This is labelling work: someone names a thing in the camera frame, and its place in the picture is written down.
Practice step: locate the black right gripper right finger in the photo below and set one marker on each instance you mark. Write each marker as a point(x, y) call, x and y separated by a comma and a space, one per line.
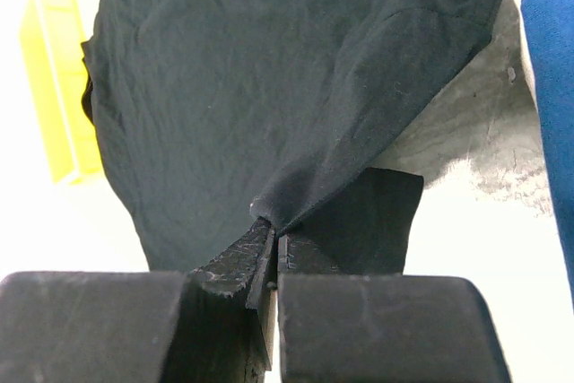
point(380, 328)

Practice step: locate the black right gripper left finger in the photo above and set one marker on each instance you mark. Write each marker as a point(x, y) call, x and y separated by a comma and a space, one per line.
point(213, 324)

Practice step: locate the black t-shirt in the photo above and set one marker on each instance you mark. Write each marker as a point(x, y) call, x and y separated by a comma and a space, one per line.
point(210, 114)

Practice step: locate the yellow plastic tray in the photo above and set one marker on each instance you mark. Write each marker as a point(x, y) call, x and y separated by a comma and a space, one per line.
point(50, 36)

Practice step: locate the blue folded t-shirt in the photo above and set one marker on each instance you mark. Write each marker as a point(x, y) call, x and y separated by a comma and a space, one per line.
point(556, 121)

